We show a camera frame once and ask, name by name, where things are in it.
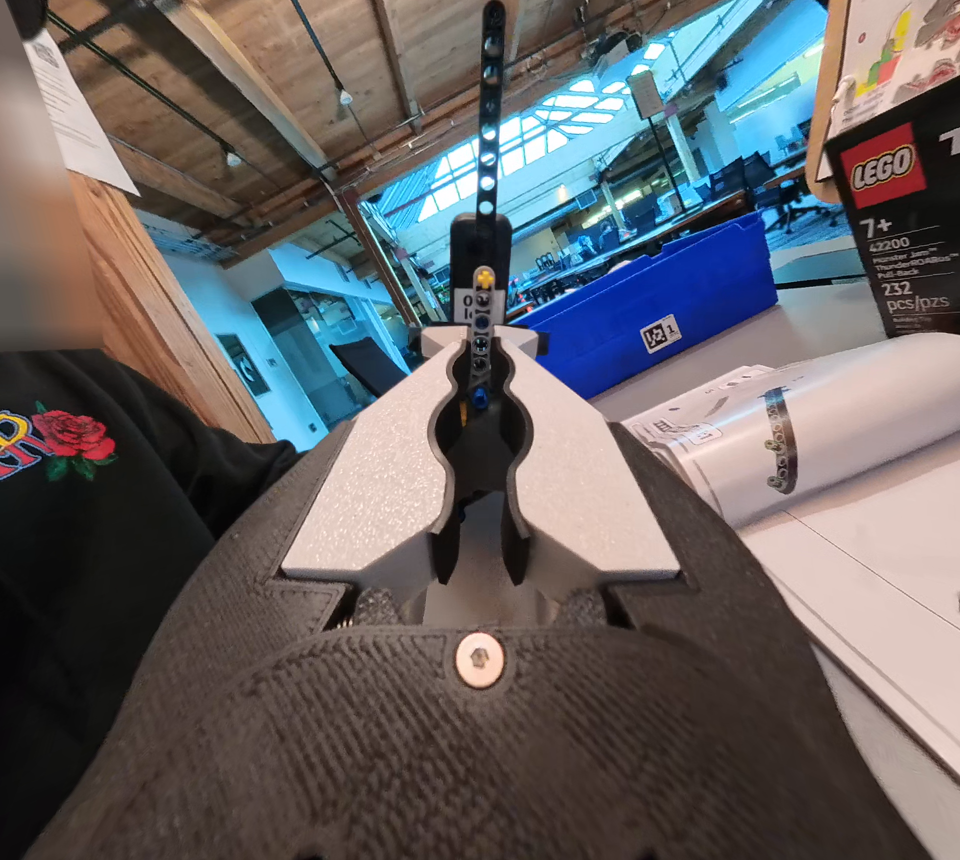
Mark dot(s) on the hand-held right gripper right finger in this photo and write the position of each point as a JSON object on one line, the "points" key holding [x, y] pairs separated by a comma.
{"points": [[592, 500]]}

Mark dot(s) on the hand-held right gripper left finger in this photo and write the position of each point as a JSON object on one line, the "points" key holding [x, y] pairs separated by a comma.
{"points": [[360, 500]]}

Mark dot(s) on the grey desk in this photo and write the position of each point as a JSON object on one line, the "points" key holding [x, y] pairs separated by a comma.
{"points": [[787, 327]]}

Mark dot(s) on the sign on black stand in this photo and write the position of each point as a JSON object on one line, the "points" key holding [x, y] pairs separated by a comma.
{"points": [[643, 93]]}

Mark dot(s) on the white paper notice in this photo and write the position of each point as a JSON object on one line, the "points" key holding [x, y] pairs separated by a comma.
{"points": [[75, 117]]}

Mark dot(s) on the white instruction booklet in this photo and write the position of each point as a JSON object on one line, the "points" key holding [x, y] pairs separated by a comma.
{"points": [[862, 410]]}

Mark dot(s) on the black toy set box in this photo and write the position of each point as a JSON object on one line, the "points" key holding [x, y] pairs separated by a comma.
{"points": [[900, 237]]}

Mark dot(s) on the person in black sweatshirt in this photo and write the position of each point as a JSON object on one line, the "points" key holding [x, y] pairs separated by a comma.
{"points": [[112, 575]]}

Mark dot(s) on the blue plastic bin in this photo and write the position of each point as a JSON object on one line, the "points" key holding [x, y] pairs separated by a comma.
{"points": [[712, 290]]}

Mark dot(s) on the black toy beam assembly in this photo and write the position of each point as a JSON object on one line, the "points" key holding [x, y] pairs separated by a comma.
{"points": [[480, 458]]}

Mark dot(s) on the black wall sign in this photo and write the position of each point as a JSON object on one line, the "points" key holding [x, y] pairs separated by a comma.
{"points": [[244, 365]]}

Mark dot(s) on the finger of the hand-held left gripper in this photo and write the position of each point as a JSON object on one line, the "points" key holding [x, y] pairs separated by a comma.
{"points": [[433, 338], [527, 341]]}

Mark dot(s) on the black office chair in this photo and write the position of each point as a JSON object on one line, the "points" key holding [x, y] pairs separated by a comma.
{"points": [[367, 365]]}

